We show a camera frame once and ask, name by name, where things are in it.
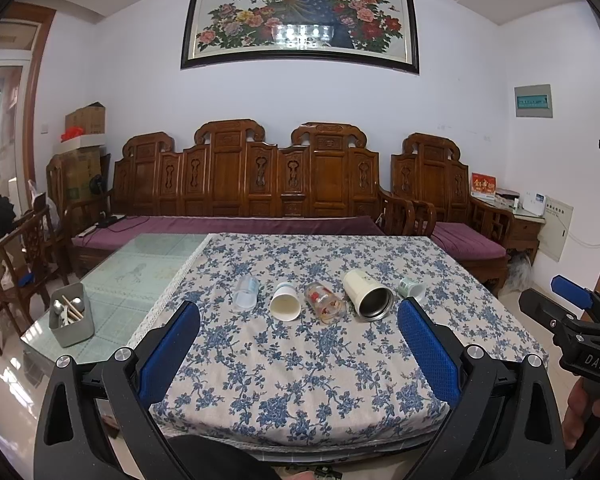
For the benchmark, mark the carved wooden armchair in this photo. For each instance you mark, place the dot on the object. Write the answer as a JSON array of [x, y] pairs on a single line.
[[429, 174]]

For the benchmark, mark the stacked cardboard boxes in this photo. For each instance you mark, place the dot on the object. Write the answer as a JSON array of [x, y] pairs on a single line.
[[78, 170]]

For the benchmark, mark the purple armchair cushion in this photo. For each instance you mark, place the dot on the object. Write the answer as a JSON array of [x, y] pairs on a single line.
[[463, 243]]

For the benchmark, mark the framed peacock flower painting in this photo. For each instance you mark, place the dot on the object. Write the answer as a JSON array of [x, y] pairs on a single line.
[[371, 32]]

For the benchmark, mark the small green ceramic cup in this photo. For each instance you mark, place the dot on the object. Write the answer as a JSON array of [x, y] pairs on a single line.
[[409, 288]]

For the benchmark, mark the red greeting card box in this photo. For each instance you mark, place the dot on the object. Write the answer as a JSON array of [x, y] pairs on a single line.
[[482, 184]]

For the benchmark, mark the grey wall electrical box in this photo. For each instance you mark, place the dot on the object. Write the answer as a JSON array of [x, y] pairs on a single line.
[[534, 101]]

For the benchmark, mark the clear plastic cup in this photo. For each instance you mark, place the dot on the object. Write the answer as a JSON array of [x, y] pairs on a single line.
[[245, 295]]

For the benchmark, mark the person's right hand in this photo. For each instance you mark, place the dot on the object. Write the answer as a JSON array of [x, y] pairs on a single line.
[[579, 405]]

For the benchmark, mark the white paper cup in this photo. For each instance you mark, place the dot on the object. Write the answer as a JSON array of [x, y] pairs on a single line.
[[285, 303]]

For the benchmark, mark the long carved wooden sofa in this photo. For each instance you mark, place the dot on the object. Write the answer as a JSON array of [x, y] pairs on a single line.
[[232, 172]]

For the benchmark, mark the blue floral tablecloth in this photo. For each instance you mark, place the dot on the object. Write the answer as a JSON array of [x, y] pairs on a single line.
[[303, 385]]

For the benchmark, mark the wooden chair at left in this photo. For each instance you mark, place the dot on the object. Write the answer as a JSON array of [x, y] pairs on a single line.
[[29, 260]]

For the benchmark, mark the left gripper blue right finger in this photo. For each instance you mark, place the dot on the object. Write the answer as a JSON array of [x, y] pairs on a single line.
[[503, 421]]

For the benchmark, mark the white router device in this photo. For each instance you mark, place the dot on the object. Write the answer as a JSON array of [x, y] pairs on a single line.
[[533, 203]]

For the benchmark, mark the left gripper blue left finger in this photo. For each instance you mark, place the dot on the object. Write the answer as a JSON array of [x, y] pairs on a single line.
[[71, 442]]

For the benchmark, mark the purple sofa cushion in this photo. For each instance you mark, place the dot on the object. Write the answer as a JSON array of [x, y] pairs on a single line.
[[120, 233]]

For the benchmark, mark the cream insulated tumbler cup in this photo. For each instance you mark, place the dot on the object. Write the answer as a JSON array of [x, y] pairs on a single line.
[[371, 300]]

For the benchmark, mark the green glass table top cover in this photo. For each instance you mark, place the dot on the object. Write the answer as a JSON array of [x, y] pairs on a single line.
[[121, 290]]

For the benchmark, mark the grey utensil holder box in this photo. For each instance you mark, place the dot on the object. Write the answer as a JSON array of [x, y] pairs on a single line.
[[71, 320]]

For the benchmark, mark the wooden side table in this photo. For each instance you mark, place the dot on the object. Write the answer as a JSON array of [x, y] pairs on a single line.
[[517, 233]]

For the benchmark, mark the beige wall panel cover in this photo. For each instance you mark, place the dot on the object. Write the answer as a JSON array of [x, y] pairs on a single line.
[[555, 231]]

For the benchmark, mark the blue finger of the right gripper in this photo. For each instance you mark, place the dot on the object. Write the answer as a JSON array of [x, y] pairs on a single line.
[[583, 298]]

